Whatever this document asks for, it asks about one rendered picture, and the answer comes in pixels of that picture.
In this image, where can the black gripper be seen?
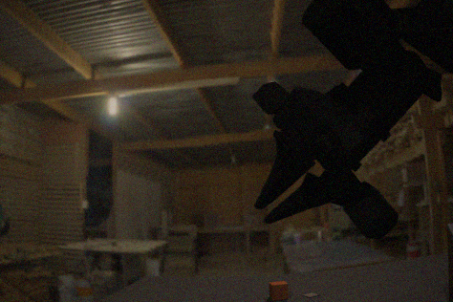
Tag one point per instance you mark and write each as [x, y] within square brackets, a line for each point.
[362, 202]

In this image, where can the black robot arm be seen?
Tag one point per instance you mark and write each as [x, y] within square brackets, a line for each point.
[365, 34]

